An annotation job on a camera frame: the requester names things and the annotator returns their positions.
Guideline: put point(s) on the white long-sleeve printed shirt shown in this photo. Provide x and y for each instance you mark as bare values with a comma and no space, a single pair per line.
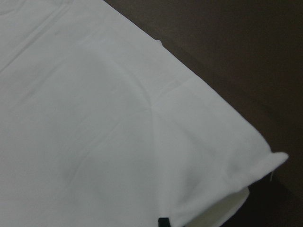
101,126

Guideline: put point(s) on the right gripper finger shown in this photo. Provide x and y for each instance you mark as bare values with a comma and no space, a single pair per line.
163,222

